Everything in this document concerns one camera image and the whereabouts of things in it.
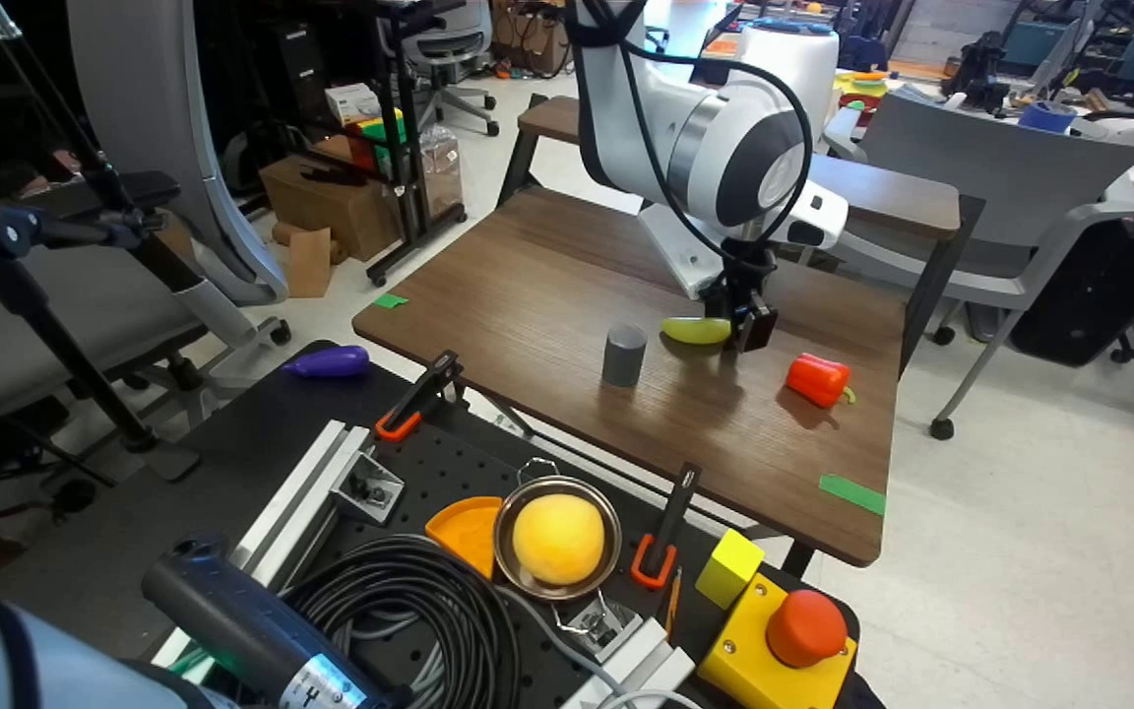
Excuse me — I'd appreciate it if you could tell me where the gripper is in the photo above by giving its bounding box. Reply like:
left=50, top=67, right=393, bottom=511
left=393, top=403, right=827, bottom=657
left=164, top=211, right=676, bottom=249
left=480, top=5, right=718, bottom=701
left=703, top=240, right=781, bottom=355

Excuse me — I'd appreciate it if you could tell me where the yellow-green toy banana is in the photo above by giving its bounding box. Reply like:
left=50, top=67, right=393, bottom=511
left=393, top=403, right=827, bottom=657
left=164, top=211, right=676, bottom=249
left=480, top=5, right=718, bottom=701
left=661, top=315, right=733, bottom=347

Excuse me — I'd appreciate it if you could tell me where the red toy pepper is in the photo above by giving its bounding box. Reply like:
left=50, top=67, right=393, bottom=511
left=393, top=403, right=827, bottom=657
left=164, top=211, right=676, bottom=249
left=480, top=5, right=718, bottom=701
left=786, top=353, right=856, bottom=411

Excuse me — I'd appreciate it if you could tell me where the grey cylinder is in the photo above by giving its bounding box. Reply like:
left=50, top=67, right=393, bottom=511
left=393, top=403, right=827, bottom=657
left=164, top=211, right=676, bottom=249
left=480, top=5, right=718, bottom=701
left=601, top=323, right=649, bottom=389

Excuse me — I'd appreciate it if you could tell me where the wooden side table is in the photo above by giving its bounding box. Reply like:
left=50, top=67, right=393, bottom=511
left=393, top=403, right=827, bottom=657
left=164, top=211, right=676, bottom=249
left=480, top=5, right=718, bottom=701
left=496, top=94, right=987, bottom=377

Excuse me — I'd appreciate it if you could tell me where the black and orange clamp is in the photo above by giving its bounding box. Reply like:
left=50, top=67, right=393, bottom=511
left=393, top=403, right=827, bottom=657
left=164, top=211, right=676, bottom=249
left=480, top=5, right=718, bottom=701
left=375, top=350, right=466, bottom=443
left=630, top=462, right=704, bottom=592

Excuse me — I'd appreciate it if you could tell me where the metal bowl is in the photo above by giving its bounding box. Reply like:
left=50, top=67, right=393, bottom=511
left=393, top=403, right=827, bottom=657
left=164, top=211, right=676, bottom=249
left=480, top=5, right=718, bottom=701
left=492, top=457, right=625, bottom=603

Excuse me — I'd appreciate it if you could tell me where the yellow block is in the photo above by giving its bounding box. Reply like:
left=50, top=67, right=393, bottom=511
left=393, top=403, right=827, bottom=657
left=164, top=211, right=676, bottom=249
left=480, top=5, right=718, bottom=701
left=694, top=528, right=766, bottom=611

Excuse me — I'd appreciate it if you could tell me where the yellow ball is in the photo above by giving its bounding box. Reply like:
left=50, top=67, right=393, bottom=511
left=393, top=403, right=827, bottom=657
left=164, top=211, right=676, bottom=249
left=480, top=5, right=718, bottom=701
left=512, top=493, right=606, bottom=587

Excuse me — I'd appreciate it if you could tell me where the grey chair with castors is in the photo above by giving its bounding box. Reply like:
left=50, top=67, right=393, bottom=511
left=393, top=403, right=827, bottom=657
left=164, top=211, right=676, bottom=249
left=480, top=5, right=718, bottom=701
left=821, top=87, right=1134, bottom=441

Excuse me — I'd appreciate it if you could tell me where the orange plastic plate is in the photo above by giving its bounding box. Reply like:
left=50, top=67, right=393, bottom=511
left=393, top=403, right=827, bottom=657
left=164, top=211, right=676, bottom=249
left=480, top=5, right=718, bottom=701
left=424, top=495, right=506, bottom=581

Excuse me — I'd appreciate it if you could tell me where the yellow box with red button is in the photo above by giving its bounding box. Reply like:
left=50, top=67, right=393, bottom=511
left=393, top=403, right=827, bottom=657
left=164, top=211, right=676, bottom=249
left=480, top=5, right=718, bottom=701
left=696, top=573, right=859, bottom=709

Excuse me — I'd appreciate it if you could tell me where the black chair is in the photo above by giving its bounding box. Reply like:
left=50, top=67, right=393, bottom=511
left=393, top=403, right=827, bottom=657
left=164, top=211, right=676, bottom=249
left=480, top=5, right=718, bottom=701
left=1008, top=215, right=1134, bottom=369

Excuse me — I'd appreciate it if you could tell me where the black rolling stand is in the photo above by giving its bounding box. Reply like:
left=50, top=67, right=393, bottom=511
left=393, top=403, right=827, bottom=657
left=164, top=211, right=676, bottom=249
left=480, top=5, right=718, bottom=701
left=306, top=0, right=471, bottom=289

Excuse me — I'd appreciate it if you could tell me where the grey office chair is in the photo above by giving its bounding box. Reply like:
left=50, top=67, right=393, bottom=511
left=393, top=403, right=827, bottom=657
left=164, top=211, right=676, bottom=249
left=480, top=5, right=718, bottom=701
left=0, top=0, right=294, bottom=513
left=400, top=0, right=502, bottom=138

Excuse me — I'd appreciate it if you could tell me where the purple toy eggplant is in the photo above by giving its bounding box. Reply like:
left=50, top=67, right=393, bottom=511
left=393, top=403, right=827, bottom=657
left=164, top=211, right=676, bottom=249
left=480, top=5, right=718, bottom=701
left=282, top=345, right=371, bottom=380

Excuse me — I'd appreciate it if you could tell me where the stack of cardboard boxes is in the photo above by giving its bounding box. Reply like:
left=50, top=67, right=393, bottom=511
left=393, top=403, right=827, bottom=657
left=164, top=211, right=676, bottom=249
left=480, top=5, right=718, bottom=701
left=259, top=134, right=403, bottom=299

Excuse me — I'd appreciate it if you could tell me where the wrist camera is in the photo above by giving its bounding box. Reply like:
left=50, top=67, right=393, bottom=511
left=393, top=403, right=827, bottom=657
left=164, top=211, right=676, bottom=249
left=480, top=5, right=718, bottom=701
left=638, top=201, right=727, bottom=300

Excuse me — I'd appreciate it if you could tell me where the aluminium rail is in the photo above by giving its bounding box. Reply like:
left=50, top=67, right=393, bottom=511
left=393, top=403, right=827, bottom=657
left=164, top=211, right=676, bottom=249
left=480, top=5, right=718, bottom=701
left=149, top=419, right=407, bottom=673
left=555, top=591, right=697, bottom=709

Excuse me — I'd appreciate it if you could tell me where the coil of black cable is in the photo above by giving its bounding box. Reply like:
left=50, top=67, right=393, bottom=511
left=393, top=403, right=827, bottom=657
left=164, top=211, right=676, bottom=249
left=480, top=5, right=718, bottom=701
left=282, top=534, right=525, bottom=709

